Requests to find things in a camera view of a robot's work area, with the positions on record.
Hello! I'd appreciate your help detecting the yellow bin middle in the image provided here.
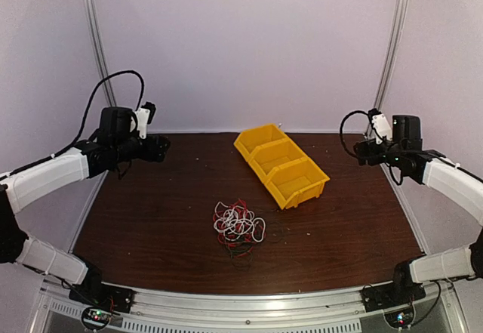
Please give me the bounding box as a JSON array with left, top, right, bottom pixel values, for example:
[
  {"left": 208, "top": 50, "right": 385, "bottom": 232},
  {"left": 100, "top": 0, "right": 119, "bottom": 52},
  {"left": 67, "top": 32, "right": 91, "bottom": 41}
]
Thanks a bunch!
[{"left": 248, "top": 138, "right": 306, "bottom": 183}]

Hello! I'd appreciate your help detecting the black wire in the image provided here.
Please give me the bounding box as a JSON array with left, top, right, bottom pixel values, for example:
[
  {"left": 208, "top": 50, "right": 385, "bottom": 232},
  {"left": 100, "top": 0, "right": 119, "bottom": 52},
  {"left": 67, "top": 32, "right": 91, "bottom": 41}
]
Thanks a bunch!
[{"left": 263, "top": 219, "right": 288, "bottom": 245}]

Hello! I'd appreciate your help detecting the red wire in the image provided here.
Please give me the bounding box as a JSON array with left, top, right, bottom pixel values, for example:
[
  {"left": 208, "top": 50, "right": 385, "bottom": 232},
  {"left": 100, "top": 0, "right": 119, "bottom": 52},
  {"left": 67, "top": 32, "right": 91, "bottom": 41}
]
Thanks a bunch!
[{"left": 212, "top": 196, "right": 265, "bottom": 243}]

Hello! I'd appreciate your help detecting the left aluminium frame post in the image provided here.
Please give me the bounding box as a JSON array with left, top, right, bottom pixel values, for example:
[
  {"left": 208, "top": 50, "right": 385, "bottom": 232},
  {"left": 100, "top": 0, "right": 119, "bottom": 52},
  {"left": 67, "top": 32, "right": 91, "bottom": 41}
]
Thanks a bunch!
[{"left": 78, "top": 0, "right": 118, "bottom": 108}]

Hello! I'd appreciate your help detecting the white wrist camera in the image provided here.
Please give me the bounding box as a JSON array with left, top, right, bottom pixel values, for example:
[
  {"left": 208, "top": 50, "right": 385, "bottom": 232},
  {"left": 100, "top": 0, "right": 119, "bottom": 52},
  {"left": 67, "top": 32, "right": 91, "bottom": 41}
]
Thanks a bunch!
[
  {"left": 134, "top": 101, "right": 156, "bottom": 139},
  {"left": 368, "top": 108, "right": 392, "bottom": 144}
]

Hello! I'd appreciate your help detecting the green wire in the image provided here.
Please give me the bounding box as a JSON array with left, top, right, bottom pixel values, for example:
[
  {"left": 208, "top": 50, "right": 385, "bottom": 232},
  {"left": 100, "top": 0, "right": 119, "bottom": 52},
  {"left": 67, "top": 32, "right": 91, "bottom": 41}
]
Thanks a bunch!
[{"left": 220, "top": 234, "right": 257, "bottom": 272}]

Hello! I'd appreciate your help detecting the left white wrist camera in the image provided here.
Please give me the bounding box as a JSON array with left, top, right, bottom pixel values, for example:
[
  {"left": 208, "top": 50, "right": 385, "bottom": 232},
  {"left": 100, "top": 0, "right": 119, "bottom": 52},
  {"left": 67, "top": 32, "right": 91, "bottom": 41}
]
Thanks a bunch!
[{"left": 134, "top": 101, "right": 156, "bottom": 139}]

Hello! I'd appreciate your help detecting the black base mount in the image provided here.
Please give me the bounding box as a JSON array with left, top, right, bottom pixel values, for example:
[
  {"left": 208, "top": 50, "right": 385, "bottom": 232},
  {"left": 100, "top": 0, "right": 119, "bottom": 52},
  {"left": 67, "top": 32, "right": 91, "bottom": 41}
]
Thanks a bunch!
[
  {"left": 63, "top": 283, "right": 134, "bottom": 332},
  {"left": 360, "top": 282, "right": 426, "bottom": 330}
]

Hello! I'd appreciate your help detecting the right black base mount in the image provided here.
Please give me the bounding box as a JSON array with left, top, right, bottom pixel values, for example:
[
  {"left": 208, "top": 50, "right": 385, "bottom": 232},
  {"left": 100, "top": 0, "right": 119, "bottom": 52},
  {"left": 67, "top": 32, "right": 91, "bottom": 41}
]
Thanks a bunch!
[{"left": 360, "top": 282, "right": 426, "bottom": 330}]

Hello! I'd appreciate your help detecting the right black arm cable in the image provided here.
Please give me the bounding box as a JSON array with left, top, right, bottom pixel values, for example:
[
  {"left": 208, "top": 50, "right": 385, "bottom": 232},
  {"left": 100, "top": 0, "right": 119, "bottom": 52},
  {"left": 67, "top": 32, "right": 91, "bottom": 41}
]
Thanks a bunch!
[{"left": 339, "top": 109, "right": 373, "bottom": 159}]

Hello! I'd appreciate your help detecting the yellow bin near end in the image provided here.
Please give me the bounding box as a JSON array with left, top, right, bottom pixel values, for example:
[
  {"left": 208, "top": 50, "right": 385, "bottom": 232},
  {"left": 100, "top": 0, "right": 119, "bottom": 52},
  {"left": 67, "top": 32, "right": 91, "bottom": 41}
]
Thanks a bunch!
[{"left": 264, "top": 157, "right": 330, "bottom": 210}]

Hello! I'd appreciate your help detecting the aluminium frame post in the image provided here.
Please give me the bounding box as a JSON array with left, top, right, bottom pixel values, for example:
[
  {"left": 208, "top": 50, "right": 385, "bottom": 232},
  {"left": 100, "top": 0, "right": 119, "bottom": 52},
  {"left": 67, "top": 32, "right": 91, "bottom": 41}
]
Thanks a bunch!
[
  {"left": 374, "top": 0, "right": 409, "bottom": 109},
  {"left": 78, "top": 0, "right": 118, "bottom": 108}
]

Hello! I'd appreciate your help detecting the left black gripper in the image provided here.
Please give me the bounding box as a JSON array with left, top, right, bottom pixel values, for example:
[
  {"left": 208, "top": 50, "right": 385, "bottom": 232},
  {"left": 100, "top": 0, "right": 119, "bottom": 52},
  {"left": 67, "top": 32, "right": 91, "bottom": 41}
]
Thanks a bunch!
[{"left": 113, "top": 134, "right": 171, "bottom": 163}]

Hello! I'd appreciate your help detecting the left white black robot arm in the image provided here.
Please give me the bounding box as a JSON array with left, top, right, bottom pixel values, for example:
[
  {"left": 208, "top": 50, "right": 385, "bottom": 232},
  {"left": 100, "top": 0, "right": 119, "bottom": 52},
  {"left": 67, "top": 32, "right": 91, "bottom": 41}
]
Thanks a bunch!
[{"left": 1, "top": 102, "right": 170, "bottom": 306}]

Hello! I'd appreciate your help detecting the thin white wire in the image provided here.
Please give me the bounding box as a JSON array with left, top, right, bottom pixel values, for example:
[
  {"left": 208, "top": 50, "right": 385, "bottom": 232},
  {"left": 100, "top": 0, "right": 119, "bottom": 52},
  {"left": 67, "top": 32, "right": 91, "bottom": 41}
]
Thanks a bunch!
[{"left": 214, "top": 200, "right": 267, "bottom": 244}]

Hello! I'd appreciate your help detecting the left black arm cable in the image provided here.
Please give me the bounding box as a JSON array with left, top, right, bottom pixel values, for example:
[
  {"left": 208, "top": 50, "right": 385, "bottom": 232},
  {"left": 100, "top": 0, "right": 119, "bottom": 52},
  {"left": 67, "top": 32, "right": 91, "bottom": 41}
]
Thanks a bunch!
[{"left": 71, "top": 70, "right": 146, "bottom": 149}]

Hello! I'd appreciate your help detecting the right aluminium frame post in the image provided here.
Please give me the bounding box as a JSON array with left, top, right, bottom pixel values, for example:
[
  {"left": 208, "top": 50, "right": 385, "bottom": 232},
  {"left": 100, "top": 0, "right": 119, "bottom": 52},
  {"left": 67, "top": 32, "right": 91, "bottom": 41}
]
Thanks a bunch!
[{"left": 374, "top": 0, "right": 409, "bottom": 109}]

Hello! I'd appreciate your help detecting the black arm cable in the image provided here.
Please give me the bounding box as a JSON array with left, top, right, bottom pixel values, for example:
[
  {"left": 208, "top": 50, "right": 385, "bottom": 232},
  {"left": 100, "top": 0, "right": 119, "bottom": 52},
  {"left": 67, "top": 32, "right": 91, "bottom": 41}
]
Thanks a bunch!
[
  {"left": 339, "top": 109, "right": 373, "bottom": 159},
  {"left": 71, "top": 70, "right": 146, "bottom": 149}
]

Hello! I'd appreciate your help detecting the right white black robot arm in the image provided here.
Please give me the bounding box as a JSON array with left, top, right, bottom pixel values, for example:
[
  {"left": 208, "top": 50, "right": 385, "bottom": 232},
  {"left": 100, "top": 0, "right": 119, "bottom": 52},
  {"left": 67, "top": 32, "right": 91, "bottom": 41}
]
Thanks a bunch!
[{"left": 350, "top": 109, "right": 482, "bottom": 304}]

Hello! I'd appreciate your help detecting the aluminium front rail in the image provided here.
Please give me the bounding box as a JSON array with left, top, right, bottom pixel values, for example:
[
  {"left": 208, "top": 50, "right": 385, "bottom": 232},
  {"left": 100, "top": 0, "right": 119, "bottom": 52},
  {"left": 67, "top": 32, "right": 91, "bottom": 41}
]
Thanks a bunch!
[{"left": 37, "top": 279, "right": 465, "bottom": 333}]

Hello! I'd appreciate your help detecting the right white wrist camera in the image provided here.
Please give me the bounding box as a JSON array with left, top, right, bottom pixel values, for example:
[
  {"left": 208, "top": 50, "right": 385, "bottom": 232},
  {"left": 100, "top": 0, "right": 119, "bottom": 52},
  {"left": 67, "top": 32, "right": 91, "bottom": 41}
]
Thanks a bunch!
[{"left": 368, "top": 108, "right": 392, "bottom": 144}]

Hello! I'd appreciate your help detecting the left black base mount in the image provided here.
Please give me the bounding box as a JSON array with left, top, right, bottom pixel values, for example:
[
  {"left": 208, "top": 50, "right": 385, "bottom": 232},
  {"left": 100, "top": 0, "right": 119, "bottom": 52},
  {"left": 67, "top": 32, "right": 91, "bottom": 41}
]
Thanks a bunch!
[{"left": 63, "top": 283, "right": 134, "bottom": 332}]

